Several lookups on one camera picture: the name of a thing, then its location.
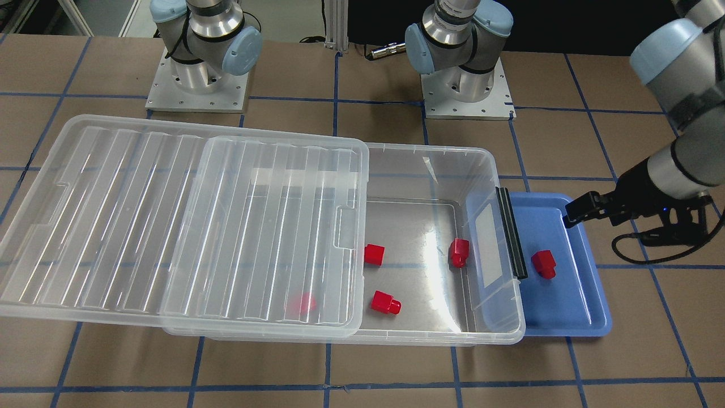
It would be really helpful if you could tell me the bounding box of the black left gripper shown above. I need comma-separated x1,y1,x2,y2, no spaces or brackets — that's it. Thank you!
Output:
564,159,680,228

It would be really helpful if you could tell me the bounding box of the red block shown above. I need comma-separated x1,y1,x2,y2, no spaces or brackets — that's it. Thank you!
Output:
364,244,386,266
531,250,557,281
370,290,402,315
285,291,318,320
449,238,470,269

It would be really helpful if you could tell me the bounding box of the clear plastic box lid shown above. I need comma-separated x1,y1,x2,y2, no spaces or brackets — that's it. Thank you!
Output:
1,114,368,328

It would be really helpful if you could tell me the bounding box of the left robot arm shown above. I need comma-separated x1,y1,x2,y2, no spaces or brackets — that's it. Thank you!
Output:
404,1,723,228

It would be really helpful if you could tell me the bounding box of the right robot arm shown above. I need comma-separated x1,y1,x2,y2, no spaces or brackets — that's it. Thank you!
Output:
150,1,263,95

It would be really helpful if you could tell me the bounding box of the blue plastic tray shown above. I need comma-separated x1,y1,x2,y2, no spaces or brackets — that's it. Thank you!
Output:
464,191,612,338

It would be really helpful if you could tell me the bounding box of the clear plastic storage box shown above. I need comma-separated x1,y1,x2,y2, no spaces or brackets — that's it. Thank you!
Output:
160,136,523,346

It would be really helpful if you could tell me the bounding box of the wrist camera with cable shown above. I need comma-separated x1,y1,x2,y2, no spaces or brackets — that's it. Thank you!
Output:
611,194,723,266

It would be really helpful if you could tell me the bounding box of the black box latch handle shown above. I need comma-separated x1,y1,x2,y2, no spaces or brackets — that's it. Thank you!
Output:
496,188,528,281

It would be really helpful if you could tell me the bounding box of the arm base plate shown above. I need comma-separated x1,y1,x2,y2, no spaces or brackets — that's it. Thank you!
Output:
145,49,250,113
420,59,517,121

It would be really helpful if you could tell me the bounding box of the aluminium frame post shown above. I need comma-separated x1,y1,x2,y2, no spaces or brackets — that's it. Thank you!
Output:
321,0,349,53

